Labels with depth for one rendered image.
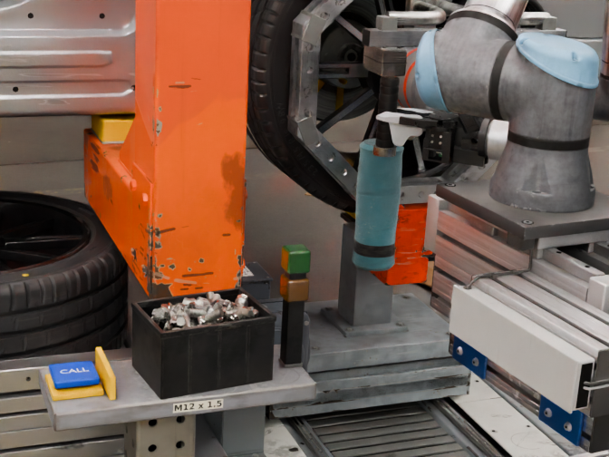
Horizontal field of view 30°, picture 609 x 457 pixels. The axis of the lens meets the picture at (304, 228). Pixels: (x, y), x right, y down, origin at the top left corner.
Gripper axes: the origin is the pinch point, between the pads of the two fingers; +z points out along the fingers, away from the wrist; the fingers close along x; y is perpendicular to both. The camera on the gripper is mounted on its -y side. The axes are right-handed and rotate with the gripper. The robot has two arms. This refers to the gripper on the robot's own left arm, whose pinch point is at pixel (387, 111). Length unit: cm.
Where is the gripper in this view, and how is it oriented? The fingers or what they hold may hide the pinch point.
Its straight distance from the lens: 214.2
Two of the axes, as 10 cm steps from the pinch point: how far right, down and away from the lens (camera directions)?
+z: -9.1, -1.7, 3.8
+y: -0.5, 9.5, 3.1
